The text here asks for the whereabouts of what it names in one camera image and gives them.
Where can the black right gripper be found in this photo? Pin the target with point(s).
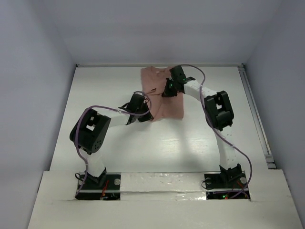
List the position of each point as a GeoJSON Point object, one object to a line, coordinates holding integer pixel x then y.
{"type": "Point", "coordinates": [167, 91]}

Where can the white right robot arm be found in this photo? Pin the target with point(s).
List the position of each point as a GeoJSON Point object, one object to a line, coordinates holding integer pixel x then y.
{"type": "Point", "coordinates": [218, 114]}

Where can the aluminium table rail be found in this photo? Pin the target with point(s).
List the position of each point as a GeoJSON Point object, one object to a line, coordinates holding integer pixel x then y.
{"type": "Point", "coordinates": [156, 64]}
{"type": "Point", "coordinates": [257, 121]}

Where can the aluminium back table rail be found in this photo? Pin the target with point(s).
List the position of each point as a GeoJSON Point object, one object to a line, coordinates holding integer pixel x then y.
{"type": "Point", "coordinates": [156, 64]}

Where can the white foam front board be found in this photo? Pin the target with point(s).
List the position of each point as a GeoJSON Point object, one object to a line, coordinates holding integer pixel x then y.
{"type": "Point", "coordinates": [164, 201]}

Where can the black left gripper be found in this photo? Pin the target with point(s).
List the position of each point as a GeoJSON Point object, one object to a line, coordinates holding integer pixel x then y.
{"type": "Point", "coordinates": [147, 117]}

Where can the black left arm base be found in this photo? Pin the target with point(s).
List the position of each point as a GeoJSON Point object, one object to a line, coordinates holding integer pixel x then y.
{"type": "Point", "coordinates": [107, 189]}

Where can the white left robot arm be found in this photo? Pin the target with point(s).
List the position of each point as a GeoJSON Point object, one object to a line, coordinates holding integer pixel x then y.
{"type": "Point", "coordinates": [90, 131]}

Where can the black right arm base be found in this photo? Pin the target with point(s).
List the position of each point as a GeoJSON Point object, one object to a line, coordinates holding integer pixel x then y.
{"type": "Point", "coordinates": [218, 189]}

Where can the aluminium right table rail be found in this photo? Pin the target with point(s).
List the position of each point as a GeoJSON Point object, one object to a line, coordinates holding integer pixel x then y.
{"type": "Point", "coordinates": [257, 121]}

